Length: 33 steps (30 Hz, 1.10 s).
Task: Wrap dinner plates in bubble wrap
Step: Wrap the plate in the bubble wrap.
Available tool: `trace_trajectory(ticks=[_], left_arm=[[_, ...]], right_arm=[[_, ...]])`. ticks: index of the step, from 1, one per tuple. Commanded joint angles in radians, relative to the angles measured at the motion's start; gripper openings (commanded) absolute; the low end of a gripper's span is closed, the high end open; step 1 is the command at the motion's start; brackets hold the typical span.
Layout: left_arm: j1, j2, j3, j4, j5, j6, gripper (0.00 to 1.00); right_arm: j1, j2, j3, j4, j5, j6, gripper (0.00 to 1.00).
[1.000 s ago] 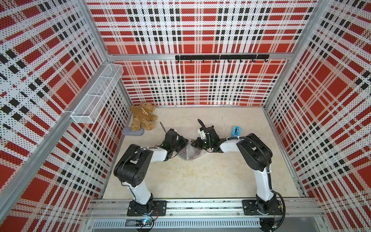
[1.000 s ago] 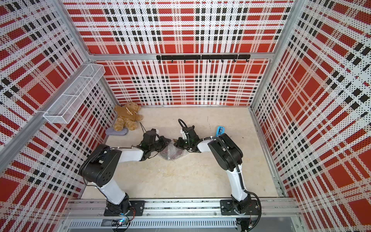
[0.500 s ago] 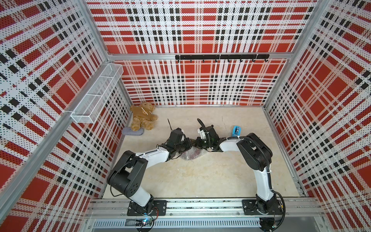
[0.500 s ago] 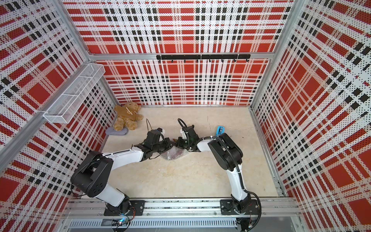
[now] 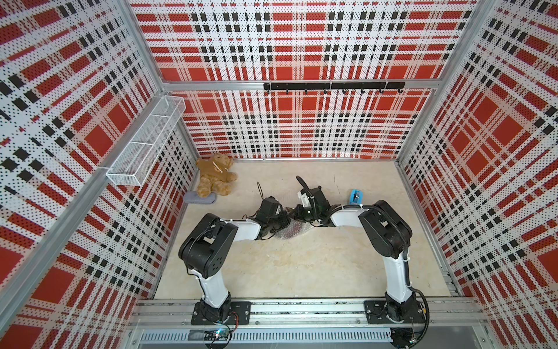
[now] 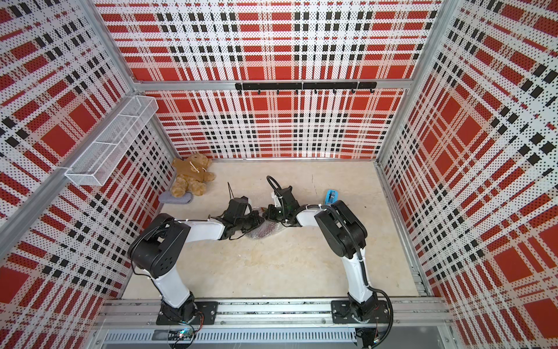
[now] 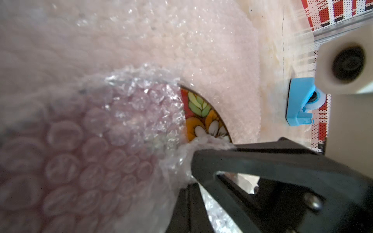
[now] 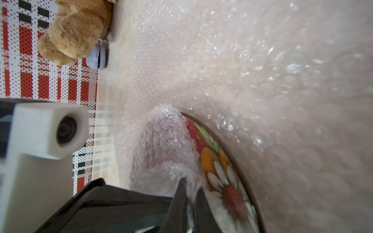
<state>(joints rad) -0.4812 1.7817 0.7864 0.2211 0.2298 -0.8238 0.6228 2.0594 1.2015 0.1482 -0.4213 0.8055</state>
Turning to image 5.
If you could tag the blue tape dispenser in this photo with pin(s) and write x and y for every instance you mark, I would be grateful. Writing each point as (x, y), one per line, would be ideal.
(356, 197)

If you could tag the black wall hook rail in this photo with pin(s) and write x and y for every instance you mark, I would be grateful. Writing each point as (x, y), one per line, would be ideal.
(327, 86)

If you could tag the brown teddy bear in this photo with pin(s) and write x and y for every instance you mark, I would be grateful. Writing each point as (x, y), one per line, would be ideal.
(215, 175)

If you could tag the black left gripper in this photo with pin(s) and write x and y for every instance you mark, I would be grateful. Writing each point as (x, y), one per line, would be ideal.
(285, 220)

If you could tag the white wire wall basket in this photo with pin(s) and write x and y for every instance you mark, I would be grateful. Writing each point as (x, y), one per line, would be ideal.
(136, 161)

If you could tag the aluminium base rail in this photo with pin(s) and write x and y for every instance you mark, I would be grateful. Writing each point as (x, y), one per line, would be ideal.
(302, 323)

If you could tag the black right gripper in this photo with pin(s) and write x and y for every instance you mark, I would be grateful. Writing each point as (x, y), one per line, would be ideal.
(297, 209)

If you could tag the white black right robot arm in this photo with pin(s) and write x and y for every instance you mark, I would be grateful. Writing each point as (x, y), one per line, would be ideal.
(388, 233)

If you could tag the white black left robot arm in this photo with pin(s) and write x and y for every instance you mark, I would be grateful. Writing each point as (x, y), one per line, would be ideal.
(205, 250)

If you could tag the grey striped sock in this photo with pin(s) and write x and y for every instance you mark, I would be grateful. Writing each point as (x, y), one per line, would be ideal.
(192, 197)

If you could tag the clear bubble wrap sheet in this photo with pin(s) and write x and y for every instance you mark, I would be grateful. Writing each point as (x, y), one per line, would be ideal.
(293, 230)

